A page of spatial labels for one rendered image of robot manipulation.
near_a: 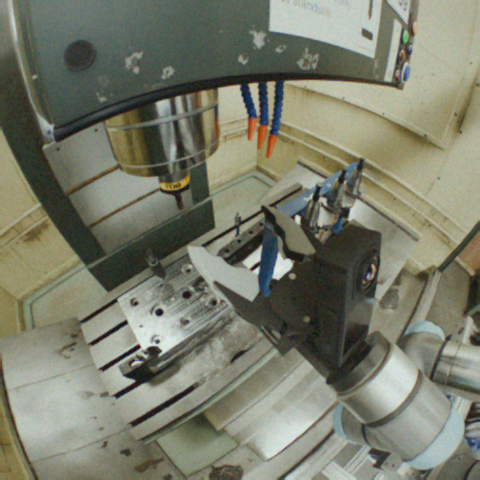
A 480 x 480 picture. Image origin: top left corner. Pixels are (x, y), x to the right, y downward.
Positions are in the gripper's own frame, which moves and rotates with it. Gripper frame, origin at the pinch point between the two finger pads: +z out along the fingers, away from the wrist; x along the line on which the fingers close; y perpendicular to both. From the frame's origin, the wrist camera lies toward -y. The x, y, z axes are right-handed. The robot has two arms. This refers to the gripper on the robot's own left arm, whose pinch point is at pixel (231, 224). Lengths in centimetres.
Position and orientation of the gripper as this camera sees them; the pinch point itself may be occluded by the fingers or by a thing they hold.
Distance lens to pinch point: 24.7
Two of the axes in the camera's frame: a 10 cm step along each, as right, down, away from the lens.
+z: -6.2, -6.2, 4.8
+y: -0.2, 6.3, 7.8
